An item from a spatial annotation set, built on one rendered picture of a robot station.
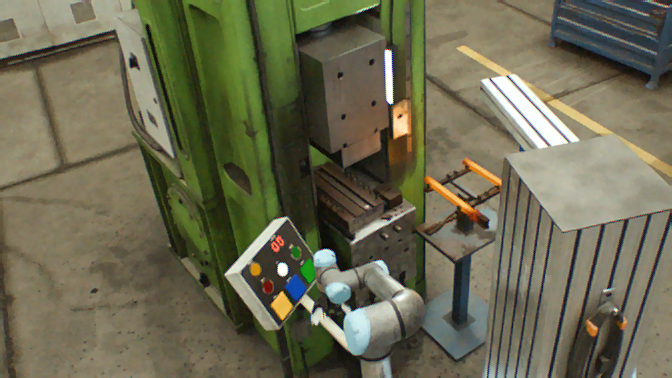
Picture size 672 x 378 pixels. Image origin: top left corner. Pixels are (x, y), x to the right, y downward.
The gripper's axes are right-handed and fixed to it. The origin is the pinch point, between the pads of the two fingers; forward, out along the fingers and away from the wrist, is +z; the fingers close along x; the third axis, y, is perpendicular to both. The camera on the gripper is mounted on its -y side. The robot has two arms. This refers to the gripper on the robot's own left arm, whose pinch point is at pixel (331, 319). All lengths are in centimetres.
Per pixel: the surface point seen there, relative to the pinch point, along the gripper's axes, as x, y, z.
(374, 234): 29, -46, 4
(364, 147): 28, -53, -39
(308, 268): -4.3, -20.6, -8.7
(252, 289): -26.7, -5.0, -19.1
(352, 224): 20, -49, -2
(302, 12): 10, -60, -97
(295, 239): -7.2, -27.6, -18.9
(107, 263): -124, -169, 93
